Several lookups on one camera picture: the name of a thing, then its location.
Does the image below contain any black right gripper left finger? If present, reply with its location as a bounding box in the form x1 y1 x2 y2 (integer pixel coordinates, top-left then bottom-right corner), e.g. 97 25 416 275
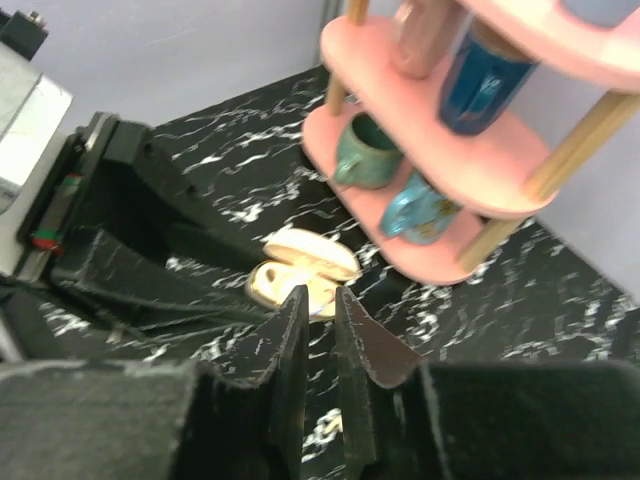
170 285 309 479

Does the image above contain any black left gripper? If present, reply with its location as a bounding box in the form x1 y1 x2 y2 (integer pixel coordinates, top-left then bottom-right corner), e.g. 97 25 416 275
15 112 268 335

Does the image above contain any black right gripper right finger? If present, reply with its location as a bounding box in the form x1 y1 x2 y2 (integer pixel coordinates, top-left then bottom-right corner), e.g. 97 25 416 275
334 287 445 479

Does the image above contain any white earbuds charging case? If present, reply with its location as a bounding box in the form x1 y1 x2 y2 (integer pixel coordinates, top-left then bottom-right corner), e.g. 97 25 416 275
245 228 361 322

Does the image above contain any blue butterfly mug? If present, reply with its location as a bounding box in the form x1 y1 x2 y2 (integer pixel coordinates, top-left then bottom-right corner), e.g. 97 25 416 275
379 170 461 245

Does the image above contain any green ceramic mug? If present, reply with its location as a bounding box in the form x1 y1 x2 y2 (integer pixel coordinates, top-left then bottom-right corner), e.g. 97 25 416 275
332 112 404 190

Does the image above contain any pink three-tier shelf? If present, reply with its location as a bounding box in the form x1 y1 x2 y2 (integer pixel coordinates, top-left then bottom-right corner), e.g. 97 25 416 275
302 1 639 285

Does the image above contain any pink mug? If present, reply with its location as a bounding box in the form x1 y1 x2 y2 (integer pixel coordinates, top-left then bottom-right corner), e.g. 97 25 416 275
392 0 466 79

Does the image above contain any dark blue mug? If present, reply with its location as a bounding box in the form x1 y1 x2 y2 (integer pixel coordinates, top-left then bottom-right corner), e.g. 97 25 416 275
438 18 538 136

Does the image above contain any blue cup right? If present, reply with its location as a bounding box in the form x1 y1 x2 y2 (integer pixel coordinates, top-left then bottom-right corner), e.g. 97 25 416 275
560 0 639 30

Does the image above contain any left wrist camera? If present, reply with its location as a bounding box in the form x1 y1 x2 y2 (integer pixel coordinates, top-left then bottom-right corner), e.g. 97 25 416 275
1 11 72 213

